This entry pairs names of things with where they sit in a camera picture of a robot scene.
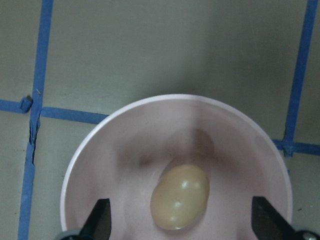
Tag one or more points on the beige egg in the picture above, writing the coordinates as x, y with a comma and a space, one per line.
180, 197

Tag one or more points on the pink bowl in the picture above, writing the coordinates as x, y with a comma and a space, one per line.
124, 157

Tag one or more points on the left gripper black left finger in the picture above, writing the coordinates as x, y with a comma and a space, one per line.
98, 225

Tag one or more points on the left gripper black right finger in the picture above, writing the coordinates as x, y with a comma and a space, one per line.
267, 223

